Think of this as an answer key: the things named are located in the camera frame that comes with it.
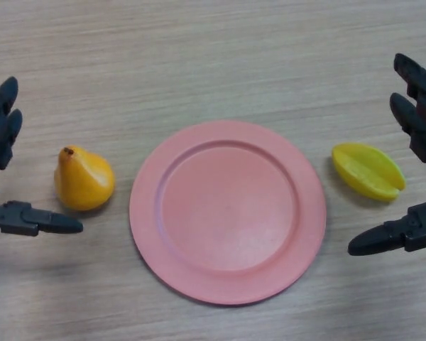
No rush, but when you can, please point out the pink round plate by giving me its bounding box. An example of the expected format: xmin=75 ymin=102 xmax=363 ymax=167
xmin=129 ymin=119 xmax=327 ymax=306

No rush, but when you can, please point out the yellow orange pear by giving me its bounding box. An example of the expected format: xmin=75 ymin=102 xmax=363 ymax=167
xmin=54 ymin=144 xmax=116 ymax=212

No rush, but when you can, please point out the yellow starfruit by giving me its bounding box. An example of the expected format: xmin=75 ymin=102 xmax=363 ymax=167
xmin=331 ymin=141 xmax=407 ymax=202

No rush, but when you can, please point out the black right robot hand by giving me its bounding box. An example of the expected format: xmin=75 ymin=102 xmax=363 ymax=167
xmin=347 ymin=53 xmax=426 ymax=299

